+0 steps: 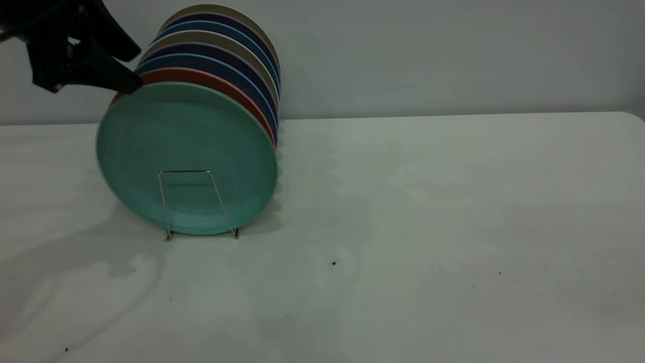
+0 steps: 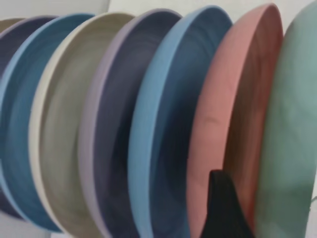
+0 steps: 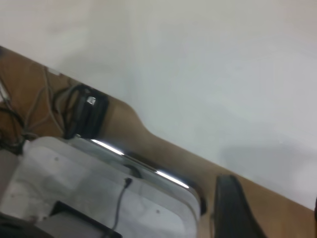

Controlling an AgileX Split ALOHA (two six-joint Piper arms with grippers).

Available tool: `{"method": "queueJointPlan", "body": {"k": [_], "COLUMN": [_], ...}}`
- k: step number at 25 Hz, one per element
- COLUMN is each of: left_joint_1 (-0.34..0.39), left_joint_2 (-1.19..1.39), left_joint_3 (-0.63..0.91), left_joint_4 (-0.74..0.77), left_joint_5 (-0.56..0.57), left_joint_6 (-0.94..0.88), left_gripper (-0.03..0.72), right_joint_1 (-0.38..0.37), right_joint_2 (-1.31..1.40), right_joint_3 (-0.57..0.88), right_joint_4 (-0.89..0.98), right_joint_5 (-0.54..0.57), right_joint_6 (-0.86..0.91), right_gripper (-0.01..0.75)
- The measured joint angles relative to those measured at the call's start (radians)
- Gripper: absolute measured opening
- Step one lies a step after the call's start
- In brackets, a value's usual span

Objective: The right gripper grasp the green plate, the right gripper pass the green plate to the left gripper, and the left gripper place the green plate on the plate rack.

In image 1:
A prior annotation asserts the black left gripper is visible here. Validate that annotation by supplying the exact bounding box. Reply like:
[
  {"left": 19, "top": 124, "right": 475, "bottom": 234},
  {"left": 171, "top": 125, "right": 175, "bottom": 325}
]
[{"left": 0, "top": 0, "right": 144, "bottom": 95}]

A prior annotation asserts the green round plate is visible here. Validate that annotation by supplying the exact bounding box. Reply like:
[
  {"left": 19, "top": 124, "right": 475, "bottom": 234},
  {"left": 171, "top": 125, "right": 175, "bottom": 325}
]
[{"left": 96, "top": 82, "right": 278, "bottom": 236}]

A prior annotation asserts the pink round plate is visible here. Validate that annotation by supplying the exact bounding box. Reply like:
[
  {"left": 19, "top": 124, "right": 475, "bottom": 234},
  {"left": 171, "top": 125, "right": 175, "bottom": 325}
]
[{"left": 112, "top": 68, "right": 277, "bottom": 147}]

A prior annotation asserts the dark purple round plate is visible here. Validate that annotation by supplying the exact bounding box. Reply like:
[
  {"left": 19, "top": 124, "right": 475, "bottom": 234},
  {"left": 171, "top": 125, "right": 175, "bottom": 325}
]
[{"left": 146, "top": 43, "right": 280, "bottom": 120}]

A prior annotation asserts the teal blue round plate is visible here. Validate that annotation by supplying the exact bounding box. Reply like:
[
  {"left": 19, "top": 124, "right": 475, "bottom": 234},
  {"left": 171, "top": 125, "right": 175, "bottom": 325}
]
[{"left": 153, "top": 21, "right": 281, "bottom": 94}]

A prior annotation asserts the olive beige round plate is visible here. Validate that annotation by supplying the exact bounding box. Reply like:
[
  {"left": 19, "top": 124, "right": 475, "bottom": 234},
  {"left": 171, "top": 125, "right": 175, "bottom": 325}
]
[{"left": 160, "top": 5, "right": 281, "bottom": 71}]

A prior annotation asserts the dark navy round plate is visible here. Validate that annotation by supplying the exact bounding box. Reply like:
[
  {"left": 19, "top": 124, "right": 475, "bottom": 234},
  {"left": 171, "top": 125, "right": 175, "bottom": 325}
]
[{"left": 161, "top": 13, "right": 281, "bottom": 76}]

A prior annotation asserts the metal wire plate rack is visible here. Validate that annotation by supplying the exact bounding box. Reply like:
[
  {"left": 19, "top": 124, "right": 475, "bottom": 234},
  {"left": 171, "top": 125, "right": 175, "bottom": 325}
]
[{"left": 158, "top": 170, "right": 240, "bottom": 240}]

